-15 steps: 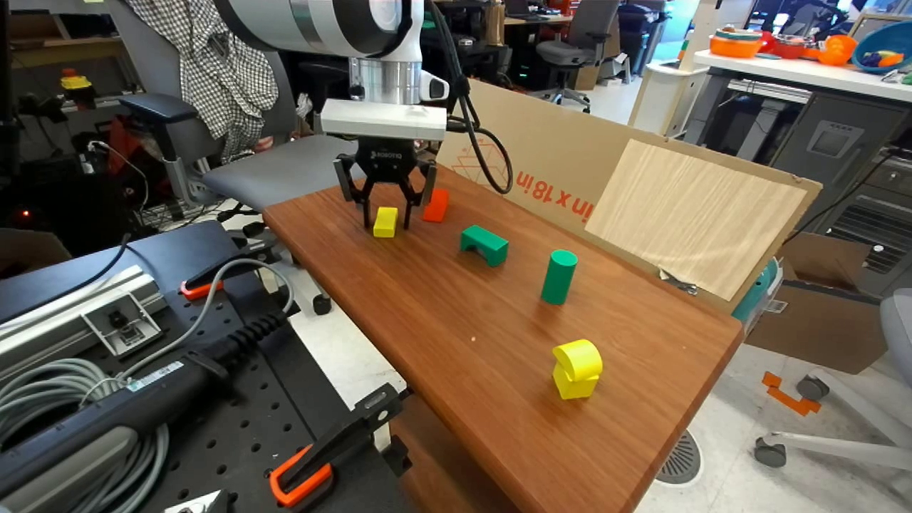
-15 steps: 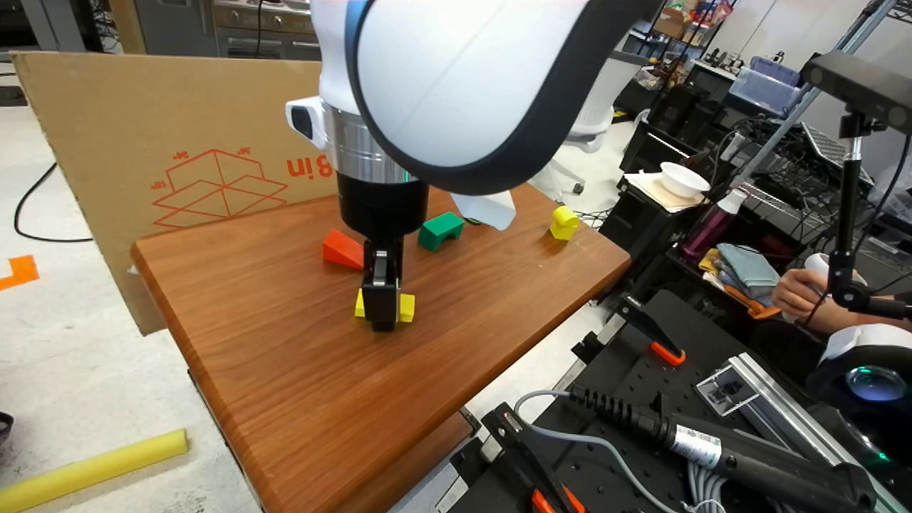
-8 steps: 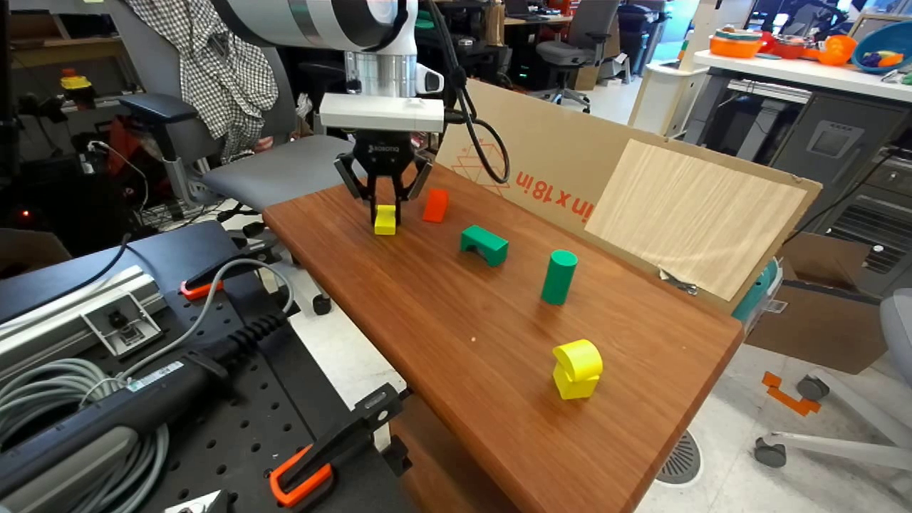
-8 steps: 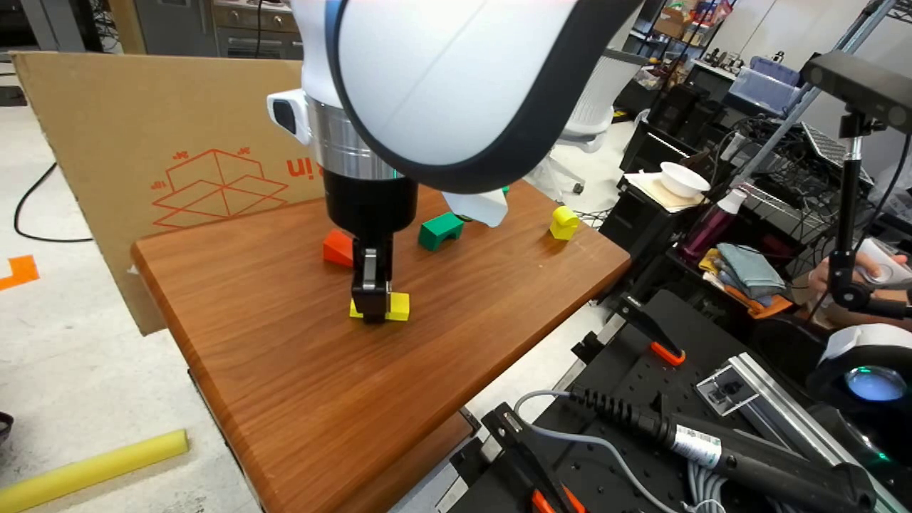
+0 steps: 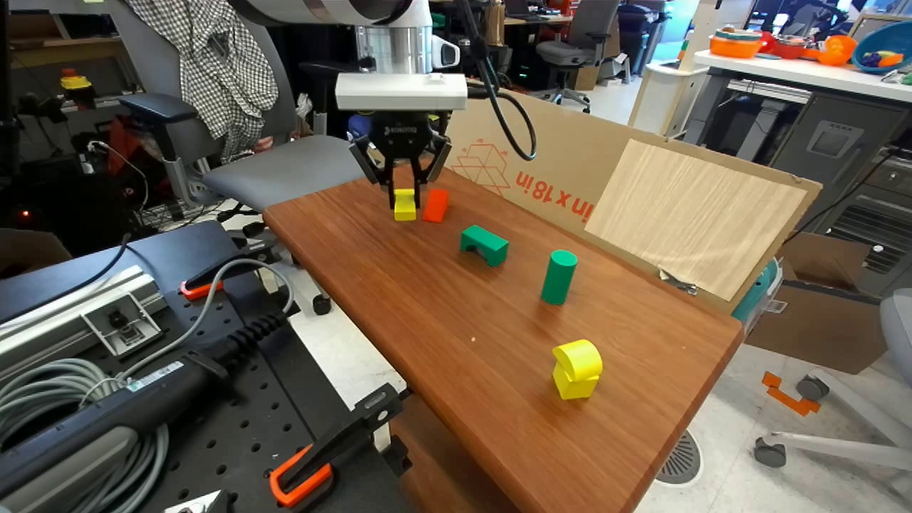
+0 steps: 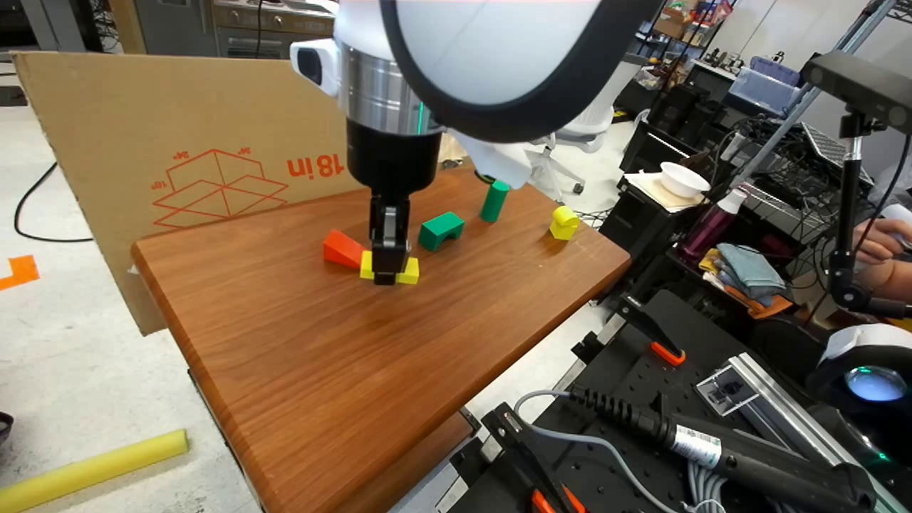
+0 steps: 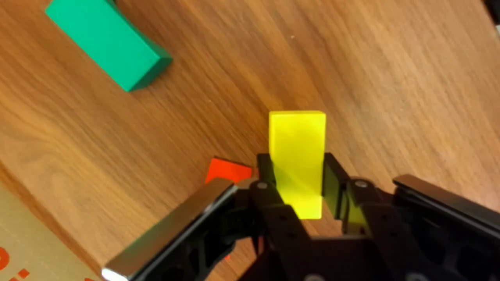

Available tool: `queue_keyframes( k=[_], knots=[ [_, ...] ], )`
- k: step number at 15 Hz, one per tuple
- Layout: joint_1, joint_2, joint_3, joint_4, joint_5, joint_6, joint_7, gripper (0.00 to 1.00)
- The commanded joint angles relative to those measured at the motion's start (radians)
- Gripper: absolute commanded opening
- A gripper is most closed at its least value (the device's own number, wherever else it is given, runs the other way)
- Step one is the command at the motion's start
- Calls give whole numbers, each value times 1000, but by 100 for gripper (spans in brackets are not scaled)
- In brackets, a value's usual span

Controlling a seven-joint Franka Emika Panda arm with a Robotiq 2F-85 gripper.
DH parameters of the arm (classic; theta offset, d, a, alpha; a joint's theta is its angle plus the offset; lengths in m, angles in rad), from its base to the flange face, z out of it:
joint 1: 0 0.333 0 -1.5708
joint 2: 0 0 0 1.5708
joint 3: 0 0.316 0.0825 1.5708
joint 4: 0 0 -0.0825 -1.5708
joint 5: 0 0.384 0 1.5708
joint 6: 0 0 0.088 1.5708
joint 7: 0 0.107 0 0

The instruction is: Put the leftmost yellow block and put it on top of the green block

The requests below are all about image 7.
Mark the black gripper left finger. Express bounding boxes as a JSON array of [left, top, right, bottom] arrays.
[[99, 153, 309, 281]]

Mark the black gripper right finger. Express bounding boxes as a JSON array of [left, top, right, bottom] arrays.
[[321, 151, 500, 251]]

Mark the yellow rectangular block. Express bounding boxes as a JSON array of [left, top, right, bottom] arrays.
[[267, 109, 328, 221]]

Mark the orange block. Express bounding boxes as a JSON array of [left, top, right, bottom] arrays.
[[203, 156, 254, 184]]

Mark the green arch block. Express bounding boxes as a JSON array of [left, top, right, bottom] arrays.
[[43, 0, 174, 93]]

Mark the brown cardboard box with print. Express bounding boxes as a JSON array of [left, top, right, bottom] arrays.
[[0, 181, 99, 281]]

